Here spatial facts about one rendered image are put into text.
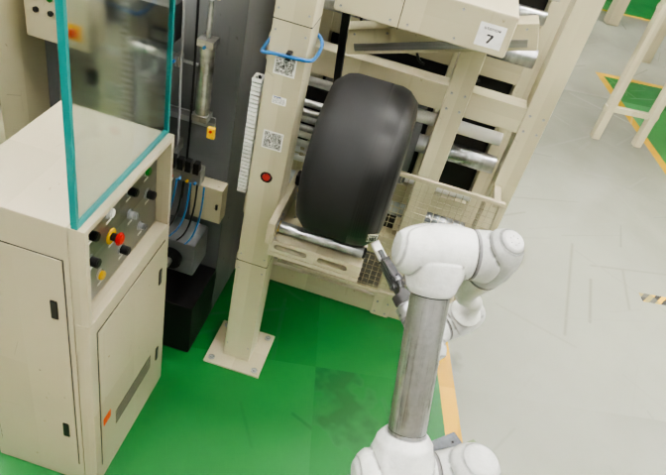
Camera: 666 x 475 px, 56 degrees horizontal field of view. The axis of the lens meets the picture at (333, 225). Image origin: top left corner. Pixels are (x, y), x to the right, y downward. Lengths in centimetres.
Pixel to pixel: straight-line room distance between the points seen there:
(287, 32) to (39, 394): 144
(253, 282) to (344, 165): 87
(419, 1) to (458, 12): 13
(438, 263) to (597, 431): 210
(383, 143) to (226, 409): 145
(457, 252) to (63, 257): 103
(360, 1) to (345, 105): 39
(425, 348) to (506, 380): 186
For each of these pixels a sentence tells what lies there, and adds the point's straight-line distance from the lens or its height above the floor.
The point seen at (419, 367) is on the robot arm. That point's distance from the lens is 162.
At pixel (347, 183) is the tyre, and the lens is 203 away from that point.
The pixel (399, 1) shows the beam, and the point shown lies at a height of 173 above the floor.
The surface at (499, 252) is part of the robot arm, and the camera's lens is 157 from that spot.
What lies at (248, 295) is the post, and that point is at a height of 44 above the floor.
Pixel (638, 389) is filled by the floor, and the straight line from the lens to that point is 385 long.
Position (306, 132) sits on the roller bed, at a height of 105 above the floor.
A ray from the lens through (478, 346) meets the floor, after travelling 352.
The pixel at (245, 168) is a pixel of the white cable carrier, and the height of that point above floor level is 104.
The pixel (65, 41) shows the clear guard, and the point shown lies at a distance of 146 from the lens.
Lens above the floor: 240
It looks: 38 degrees down
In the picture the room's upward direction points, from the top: 15 degrees clockwise
